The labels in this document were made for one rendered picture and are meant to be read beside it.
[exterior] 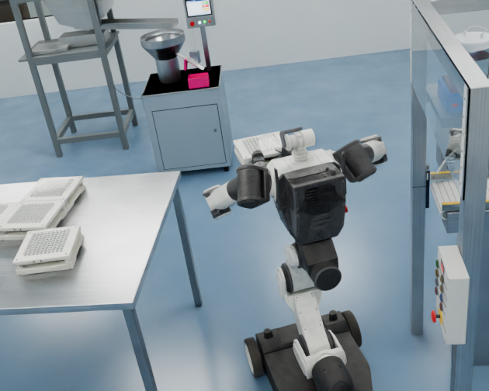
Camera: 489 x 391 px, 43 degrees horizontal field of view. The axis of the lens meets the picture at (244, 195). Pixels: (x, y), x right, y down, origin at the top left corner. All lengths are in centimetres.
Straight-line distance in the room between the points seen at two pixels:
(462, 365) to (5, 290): 181
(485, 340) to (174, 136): 295
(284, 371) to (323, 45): 525
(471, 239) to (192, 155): 350
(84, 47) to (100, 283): 357
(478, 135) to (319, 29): 595
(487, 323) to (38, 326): 255
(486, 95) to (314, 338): 159
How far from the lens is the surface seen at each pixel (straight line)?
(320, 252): 249
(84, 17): 577
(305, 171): 234
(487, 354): 335
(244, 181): 235
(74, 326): 395
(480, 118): 180
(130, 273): 264
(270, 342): 320
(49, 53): 594
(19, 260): 283
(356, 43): 778
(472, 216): 195
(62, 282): 272
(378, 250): 413
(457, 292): 196
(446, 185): 294
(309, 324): 298
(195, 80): 495
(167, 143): 516
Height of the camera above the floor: 238
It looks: 29 degrees down
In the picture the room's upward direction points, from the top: 8 degrees counter-clockwise
